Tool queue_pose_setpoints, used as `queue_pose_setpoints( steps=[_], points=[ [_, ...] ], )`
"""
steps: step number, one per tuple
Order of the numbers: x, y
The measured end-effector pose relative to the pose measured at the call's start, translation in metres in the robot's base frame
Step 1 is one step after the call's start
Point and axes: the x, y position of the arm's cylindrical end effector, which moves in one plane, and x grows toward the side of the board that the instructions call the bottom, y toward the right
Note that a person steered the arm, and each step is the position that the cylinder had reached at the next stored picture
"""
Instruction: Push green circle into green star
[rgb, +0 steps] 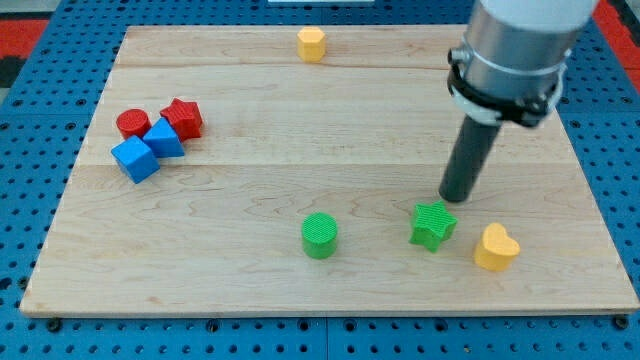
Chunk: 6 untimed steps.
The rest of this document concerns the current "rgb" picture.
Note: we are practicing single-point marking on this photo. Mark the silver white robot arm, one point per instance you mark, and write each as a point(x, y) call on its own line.
point(510, 63)

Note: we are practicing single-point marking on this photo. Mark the green star block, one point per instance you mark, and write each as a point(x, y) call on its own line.
point(431, 225)

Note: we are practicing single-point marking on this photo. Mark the red star block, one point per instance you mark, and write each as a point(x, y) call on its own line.
point(184, 117)

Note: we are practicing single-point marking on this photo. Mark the green cylinder block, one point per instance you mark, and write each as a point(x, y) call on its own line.
point(319, 235)

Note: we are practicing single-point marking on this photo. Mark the wooden board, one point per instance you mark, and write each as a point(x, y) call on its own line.
point(363, 135)

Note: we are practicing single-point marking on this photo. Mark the yellow hexagon block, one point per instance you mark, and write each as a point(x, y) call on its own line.
point(311, 44)

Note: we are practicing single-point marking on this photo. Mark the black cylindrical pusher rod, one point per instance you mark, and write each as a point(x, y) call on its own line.
point(471, 149)

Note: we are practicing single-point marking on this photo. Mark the blue pentagon block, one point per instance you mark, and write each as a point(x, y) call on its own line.
point(163, 140)

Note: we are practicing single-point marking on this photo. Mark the blue cube block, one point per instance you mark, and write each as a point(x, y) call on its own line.
point(135, 159)

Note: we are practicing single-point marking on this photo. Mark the yellow heart block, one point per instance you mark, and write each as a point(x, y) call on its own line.
point(496, 250)

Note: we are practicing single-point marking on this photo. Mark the red cylinder block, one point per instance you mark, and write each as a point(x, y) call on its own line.
point(133, 122)

